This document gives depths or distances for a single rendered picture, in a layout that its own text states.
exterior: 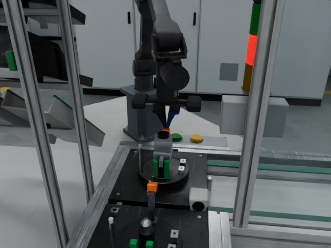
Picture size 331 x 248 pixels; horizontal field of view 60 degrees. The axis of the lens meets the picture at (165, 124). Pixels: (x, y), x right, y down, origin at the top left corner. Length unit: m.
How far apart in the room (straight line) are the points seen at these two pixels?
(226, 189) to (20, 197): 0.61
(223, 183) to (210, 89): 3.06
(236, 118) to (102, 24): 3.45
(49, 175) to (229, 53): 3.32
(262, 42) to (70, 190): 0.71
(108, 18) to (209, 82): 1.51
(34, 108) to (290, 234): 0.57
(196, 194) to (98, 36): 3.41
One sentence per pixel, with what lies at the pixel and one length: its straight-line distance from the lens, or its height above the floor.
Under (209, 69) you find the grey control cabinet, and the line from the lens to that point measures 3.80.
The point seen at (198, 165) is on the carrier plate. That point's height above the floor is 0.97.
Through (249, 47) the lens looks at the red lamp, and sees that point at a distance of 0.53.
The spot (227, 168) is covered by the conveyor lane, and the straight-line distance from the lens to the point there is 0.90.
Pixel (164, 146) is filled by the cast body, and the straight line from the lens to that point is 0.73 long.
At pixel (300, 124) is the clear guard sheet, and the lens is 0.58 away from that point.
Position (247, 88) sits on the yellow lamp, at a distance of 0.55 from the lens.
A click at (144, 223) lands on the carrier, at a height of 1.05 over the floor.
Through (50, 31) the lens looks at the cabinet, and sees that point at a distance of 8.84.
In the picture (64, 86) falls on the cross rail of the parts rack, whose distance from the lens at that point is 0.71.
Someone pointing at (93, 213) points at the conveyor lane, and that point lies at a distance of 0.73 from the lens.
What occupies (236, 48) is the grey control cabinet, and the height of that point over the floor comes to 0.71.
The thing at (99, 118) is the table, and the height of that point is 0.86.
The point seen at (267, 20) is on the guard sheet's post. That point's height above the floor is 1.39.
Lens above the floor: 1.44
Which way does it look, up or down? 26 degrees down
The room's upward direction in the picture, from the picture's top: straight up
